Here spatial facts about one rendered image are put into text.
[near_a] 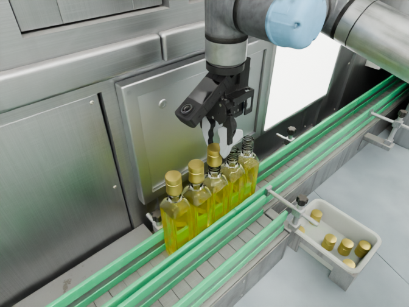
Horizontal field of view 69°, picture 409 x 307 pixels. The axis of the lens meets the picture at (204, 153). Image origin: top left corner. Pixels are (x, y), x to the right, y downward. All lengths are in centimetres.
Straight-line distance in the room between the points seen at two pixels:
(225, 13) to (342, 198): 90
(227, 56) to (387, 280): 81
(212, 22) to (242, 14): 6
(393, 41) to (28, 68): 53
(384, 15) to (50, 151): 60
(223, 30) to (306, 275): 74
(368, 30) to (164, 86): 38
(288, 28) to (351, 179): 97
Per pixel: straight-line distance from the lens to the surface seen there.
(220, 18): 51
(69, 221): 77
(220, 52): 53
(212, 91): 54
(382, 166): 145
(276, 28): 44
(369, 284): 104
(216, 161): 66
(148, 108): 66
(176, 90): 68
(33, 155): 64
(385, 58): 52
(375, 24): 52
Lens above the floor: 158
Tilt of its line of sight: 39 degrees down
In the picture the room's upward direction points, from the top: straight up
